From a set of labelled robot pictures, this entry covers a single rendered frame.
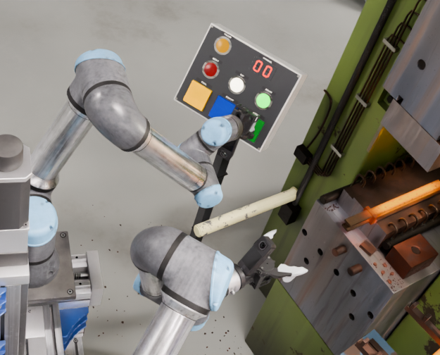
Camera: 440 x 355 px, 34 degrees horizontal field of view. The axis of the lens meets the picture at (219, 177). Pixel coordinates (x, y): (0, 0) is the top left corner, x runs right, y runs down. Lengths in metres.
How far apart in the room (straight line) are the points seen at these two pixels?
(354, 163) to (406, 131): 0.43
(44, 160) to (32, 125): 1.68
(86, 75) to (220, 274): 0.56
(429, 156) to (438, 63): 0.25
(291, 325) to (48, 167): 1.17
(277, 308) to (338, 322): 0.34
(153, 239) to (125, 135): 0.26
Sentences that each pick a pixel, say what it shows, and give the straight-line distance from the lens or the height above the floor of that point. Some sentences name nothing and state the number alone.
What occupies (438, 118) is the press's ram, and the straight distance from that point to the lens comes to 1.93.
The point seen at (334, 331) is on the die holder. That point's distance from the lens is 2.47.
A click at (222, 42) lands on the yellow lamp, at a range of 2.30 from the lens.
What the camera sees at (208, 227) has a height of 0.64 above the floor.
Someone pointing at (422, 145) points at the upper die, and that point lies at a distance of 1.99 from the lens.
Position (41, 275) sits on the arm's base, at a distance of 2.00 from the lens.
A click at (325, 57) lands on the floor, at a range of 4.45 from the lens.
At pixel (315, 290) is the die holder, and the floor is 0.61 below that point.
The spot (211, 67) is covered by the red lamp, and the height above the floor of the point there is 1.10.
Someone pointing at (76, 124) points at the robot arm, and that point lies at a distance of 1.80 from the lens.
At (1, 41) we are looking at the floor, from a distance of 4.01.
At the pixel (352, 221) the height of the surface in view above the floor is 1.01.
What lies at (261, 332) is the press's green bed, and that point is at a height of 0.15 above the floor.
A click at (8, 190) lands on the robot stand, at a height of 1.50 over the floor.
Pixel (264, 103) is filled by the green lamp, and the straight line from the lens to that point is 2.26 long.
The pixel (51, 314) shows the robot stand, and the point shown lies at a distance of 2.11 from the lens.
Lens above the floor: 2.54
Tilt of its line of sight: 47 degrees down
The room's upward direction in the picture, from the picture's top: 19 degrees clockwise
